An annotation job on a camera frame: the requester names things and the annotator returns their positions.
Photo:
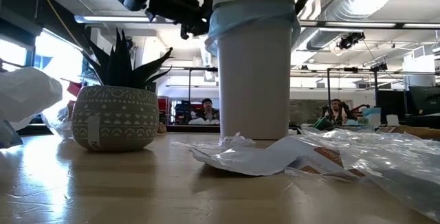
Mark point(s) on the white plastic trash bin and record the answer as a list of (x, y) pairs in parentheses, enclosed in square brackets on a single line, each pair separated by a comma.
[(254, 86)]

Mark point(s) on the large white plastic bag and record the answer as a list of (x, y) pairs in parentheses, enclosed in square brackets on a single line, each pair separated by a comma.
[(25, 93)]

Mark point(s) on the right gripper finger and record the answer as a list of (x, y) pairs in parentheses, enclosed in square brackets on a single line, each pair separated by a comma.
[(302, 0)]

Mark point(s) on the black computer monitor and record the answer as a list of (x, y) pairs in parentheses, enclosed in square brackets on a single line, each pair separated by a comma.
[(424, 100)]

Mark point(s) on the succulent in grey patterned pot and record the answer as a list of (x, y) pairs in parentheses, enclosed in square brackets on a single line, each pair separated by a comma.
[(115, 121)]

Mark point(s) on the black glove with green cuff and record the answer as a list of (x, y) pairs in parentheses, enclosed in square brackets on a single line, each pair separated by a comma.
[(322, 123)]

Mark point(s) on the person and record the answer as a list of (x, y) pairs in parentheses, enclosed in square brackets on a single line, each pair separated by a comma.
[(338, 112), (207, 112)]

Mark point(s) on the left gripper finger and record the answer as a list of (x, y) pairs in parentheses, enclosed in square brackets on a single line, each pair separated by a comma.
[(208, 9)]

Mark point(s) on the clear printed plastic bag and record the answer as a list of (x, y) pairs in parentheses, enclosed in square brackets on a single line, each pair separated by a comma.
[(395, 158)]

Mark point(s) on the black ceiling rig camera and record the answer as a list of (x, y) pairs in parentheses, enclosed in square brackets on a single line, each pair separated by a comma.
[(350, 40)]

